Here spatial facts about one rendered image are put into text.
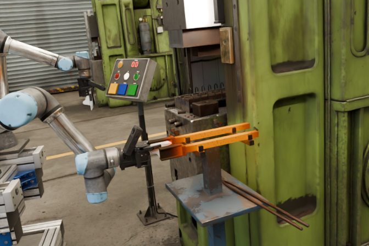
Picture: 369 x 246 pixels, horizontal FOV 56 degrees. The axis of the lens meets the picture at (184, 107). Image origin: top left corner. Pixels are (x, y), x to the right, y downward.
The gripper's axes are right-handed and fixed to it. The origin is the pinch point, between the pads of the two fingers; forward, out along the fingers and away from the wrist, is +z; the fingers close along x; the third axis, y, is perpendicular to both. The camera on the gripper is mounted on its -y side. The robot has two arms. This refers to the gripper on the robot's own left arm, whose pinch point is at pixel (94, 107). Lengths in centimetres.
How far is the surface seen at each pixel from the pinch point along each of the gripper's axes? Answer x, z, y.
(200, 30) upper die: 35, -42, -64
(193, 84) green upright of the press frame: 8, -9, -63
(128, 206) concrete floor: -45, 93, -11
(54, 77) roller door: -737, 51, 169
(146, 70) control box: -7.4, -19.0, -36.0
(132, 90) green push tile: -6.4, -6.9, -25.2
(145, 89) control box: -5.5, -6.8, -33.8
